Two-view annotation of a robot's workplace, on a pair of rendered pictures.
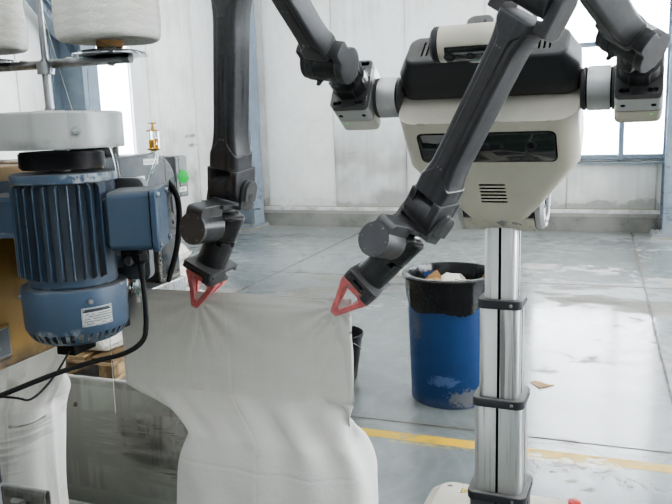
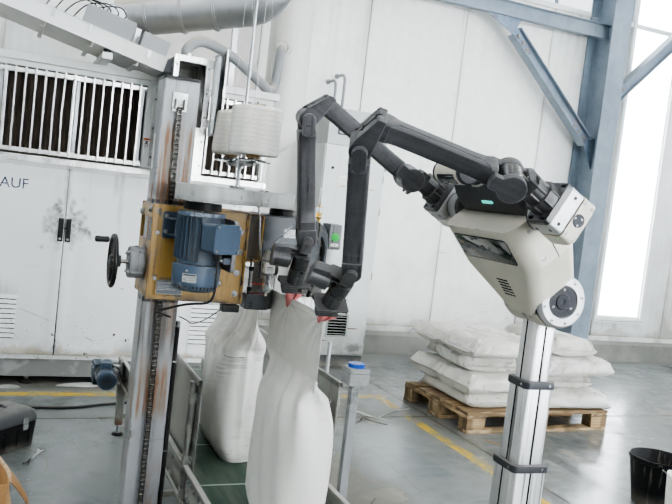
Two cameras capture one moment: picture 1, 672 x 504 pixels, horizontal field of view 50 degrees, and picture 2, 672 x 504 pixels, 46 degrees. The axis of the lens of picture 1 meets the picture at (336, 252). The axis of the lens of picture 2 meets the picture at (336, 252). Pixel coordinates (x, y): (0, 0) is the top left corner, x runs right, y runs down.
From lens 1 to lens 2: 1.72 m
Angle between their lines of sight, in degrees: 46
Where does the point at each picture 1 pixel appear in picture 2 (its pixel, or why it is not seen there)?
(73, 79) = (586, 181)
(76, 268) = (186, 254)
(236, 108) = (302, 195)
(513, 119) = (486, 229)
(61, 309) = (176, 271)
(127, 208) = (207, 231)
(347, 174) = not seen: outside the picture
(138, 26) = (251, 149)
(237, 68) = (303, 174)
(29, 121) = (179, 186)
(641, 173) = not seen: outside the picture
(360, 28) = not seen: outside the picture
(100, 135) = (203, 196)
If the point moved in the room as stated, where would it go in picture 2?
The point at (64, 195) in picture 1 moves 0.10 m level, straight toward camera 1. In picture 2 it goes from (188, 220) to (167, 219)
